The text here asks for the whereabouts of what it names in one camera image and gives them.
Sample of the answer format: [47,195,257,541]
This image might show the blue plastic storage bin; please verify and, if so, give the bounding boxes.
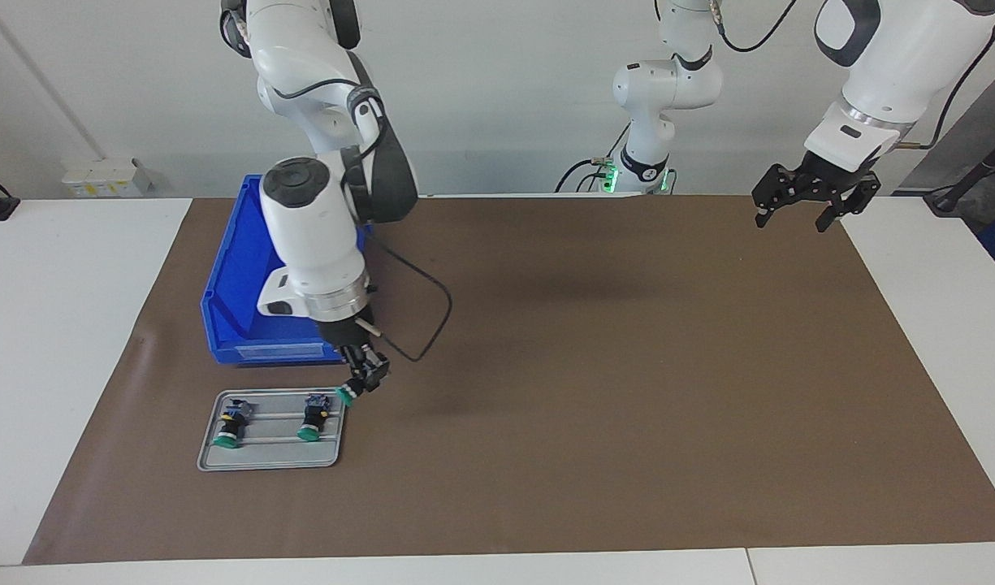
[201,173,376,364]

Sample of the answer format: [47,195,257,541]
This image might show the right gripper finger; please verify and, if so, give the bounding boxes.
[340,348,370,395]
[361,351,392,397]

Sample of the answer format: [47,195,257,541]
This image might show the grey metal tray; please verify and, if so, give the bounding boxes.
[197,387,348,472]

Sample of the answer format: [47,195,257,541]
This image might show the brown table mat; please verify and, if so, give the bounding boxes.
[22,193,995,566]

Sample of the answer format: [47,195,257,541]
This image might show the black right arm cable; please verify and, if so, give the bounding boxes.
[262,77,453,362]

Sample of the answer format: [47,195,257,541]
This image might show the black stand pole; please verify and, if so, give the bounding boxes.
[924,130,995,216]

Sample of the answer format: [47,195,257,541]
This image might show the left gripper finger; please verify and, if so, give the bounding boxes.
[751,164,802,228]
[816,172,881,234]

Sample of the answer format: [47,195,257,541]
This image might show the white power strip box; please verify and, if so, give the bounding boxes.
[61,158,153,198]

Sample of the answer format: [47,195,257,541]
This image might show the black base cable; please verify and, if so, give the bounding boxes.
[554,157,613,194]

